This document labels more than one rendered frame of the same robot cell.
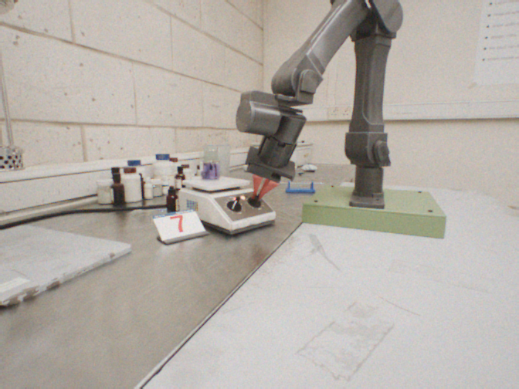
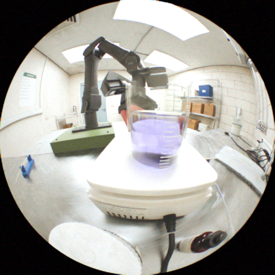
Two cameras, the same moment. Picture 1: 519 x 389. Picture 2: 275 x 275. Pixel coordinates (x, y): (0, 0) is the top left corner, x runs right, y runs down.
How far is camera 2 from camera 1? 80 cm
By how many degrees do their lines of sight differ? 124
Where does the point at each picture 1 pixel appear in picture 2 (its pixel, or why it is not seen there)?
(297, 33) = not seen: outside the picture
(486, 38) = (21, 92)
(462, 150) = (21, 131)
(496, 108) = (25, 114)
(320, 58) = not seen: hidden behind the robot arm
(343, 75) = not seen: outside the picture
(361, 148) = (99, 102)
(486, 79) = (21, 105)
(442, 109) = (14, 117)
